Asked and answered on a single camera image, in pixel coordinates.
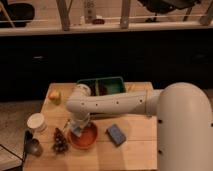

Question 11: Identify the green plastic bin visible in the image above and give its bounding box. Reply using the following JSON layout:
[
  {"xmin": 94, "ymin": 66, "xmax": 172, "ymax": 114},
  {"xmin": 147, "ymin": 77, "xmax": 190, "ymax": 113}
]
[{"xmin": 76, "ymin": 76, "xmax": 127, "ymax": 118}]

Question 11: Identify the black office chair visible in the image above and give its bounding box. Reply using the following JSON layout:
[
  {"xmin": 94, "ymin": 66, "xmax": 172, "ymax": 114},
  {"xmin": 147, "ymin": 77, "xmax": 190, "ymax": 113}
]
[{"xmin": 0, "ymin": 2, "xmax": 35, "ymax": 28}]

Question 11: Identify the red object on floor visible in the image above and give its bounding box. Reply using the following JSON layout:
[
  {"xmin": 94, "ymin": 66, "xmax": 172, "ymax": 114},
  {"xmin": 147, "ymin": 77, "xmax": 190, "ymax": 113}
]
[{"xmin": 92, "ymin": 19, "xmax": 105, "ymax": 25}]

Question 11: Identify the white cup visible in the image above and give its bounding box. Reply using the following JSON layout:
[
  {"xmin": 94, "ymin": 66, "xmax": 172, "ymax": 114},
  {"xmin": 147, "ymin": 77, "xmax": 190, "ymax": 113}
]
[{"xmin": 27, "ymin": 113, "xmax": 47, "ymax": 132}]

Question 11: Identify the grey blue towel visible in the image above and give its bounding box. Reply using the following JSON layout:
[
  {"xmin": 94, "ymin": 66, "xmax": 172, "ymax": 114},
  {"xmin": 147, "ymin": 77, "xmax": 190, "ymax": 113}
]
[{"xmin": 71, "ymin": 127, "xmax": 83, "ymax": 137}]

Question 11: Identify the dark chair at right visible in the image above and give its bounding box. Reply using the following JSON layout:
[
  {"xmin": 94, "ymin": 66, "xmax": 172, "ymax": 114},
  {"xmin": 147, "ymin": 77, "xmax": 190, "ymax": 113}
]
[{"xmin": 137, "ymin": 0, "xmax": 201, "ymax": 23}]

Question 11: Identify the red bowl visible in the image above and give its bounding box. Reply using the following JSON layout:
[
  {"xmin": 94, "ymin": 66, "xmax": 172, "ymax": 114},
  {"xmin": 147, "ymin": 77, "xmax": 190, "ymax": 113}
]
[{"xmin": 67, "ymin": 122, "xmax": 98, "ymax": 150}]

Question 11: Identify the blue sponge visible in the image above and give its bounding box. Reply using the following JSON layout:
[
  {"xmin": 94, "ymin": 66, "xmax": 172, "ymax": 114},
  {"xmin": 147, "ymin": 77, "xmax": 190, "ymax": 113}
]
[{"xmin": 106, "ymin": 124, "xmax": 126, "ymax": 146}]

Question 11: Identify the yellow green toy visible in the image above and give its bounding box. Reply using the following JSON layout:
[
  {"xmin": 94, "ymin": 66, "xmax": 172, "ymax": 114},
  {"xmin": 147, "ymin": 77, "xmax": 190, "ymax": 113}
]
[{"xmin": 48, "ymin": 90, "xmax": 61, "ymax": 105}]

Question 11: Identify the dark grape bunch toy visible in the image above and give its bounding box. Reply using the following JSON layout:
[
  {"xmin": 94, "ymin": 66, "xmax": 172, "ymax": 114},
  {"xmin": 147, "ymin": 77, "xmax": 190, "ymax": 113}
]
[{"xmin": 52, "ymin": 128, "xmax": 68, "ymax": 154}]

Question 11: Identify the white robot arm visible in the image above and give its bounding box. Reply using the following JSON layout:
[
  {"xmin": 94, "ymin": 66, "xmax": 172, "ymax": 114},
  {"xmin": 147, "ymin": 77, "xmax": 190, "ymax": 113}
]
[{"xmin": 66, "ymin": 82, "xmax": 213, "ymax": 171}]

